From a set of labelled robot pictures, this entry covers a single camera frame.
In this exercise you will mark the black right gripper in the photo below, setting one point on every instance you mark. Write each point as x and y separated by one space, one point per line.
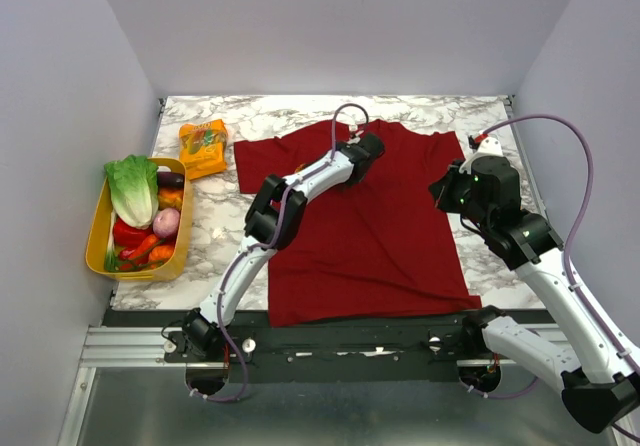
442 192

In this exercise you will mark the red t-shirt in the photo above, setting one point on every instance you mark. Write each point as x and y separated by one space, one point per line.
379 248

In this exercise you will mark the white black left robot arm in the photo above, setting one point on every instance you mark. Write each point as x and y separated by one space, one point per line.
271 224

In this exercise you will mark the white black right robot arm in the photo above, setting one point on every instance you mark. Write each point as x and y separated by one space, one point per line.
597 377

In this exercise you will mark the orange snack packet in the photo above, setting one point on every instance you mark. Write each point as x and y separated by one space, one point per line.
202 148

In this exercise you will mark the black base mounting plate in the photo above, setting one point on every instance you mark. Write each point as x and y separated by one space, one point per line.
432 348

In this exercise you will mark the toy purple eggplant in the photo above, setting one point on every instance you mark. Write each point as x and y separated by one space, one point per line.
171 180

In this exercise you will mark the toy orange pumpkin piece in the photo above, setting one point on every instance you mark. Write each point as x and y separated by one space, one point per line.
170 198

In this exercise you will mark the toy pink onion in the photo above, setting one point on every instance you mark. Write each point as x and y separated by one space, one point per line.
166 223

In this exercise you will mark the toy green lettuce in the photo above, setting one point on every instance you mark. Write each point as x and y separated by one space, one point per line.
133 189

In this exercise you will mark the toy orange carrot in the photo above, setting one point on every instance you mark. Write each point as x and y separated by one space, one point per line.
152 251

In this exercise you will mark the toy red bell pepper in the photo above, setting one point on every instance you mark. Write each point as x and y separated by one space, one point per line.
127 236

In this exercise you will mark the toy green onion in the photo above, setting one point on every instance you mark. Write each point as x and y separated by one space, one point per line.
116 258

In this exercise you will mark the yellow plastic basket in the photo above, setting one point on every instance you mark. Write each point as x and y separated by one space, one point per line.
104 220

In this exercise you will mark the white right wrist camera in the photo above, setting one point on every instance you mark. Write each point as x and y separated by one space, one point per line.
481 145

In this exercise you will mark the aluminium frame rail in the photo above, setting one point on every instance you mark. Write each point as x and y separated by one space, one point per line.
143 347

